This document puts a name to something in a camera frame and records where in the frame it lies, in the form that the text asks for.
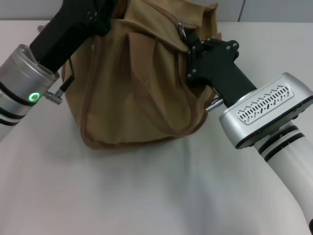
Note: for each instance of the khaki canvas food bag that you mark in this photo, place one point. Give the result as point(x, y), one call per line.
point(132, 98)

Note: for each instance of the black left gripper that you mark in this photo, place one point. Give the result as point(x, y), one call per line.
point(63, 34)

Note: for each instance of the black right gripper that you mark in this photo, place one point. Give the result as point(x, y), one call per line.
point(220, 73)

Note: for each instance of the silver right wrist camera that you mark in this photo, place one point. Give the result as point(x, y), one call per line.
point(266, 110)

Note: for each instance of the silver metal zipper pull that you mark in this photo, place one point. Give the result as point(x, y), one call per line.
point(180, 27)

